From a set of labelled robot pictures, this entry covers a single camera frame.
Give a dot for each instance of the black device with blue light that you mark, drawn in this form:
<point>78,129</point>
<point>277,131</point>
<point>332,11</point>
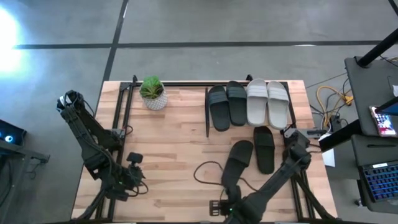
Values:
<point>11,137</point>

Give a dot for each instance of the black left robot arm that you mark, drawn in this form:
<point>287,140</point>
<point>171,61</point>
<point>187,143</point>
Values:
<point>90,146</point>

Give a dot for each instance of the wooden shelf with black frame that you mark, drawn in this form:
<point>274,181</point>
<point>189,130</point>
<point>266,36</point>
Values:
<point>207,118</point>

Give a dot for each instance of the black power strip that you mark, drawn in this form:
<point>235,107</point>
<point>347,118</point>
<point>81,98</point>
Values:
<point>335,123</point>

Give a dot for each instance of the black desk bar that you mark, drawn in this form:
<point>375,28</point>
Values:
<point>339,137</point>

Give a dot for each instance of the laptop with blue keyboard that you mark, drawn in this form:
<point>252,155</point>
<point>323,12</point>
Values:
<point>382,182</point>

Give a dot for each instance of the tablet with blue screen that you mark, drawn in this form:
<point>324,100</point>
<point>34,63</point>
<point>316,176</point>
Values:
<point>390,108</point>

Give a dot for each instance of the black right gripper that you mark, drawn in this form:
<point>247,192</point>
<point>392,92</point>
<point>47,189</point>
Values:
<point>233,194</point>

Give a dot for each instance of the white paper sheet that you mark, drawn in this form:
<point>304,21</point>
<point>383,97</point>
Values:
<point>329,155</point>

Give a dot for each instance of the green plant in patterned pot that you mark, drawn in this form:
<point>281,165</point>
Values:
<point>153,93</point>

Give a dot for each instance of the grey side desk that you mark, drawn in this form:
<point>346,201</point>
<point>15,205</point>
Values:
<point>370,90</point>

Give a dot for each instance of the smartphone with lit screen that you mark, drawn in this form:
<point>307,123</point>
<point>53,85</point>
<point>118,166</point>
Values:
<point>383,121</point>

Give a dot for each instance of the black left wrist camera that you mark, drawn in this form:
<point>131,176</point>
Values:
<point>135,157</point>

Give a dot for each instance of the black round pole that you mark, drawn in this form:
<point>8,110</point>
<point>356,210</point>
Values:
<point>377,48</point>

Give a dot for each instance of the white slide sandal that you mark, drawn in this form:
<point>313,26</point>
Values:
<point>278,105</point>
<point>257,102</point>

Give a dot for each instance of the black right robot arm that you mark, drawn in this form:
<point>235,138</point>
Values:
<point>273,180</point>

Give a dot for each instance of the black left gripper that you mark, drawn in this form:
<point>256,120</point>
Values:
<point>133,177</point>

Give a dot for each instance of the black slide sandal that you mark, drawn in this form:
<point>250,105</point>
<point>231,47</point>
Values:
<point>237,161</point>
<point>264,149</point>
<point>219,109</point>
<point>237,104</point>

